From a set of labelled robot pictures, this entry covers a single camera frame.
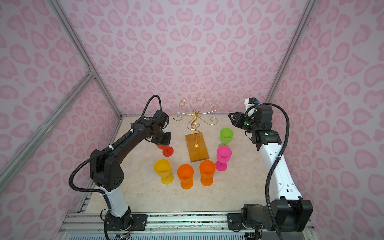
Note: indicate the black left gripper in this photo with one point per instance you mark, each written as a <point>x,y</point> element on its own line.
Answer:
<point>166,142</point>

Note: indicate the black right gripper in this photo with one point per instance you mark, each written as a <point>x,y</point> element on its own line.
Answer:
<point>238,121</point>

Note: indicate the red wine glass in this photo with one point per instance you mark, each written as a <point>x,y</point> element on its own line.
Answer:
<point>166,150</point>

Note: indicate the green wine glass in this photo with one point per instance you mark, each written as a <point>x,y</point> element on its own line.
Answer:
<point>226,136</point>

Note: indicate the yellow wine glass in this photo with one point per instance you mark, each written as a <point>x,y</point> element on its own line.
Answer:
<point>164,171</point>

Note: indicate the pink wine glass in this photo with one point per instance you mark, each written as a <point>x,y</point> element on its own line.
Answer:
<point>224,154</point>

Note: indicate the orange back wine glass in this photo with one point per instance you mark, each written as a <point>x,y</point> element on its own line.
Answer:
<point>185,174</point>

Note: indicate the orange wine glass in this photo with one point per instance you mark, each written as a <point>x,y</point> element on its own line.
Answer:
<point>185,174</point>
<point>207,171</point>

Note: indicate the orange front wine glass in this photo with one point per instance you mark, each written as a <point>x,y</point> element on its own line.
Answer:
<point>207,171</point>

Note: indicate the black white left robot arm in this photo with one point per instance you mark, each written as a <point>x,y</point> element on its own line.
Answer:
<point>106,171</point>

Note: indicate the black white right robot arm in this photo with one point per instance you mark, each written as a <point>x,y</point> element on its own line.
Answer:
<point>285,209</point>

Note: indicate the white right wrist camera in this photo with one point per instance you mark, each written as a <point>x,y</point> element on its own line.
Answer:
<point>250,106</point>

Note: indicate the gold wire wine glass rack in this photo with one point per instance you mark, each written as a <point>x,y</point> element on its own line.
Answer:
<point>195,142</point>

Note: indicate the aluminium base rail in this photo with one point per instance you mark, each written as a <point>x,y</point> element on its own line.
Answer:
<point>164,226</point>

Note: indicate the aluminium frame right post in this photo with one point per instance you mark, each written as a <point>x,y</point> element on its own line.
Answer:
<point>304,19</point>

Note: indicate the aluminium frame post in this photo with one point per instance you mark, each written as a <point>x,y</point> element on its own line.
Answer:
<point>304,19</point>
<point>80,48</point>

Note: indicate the aluminium frame left post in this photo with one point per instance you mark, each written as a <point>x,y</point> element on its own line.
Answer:
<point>80,48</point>

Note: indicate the aluminium frame left strut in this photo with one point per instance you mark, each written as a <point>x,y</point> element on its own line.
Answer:
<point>20,159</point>

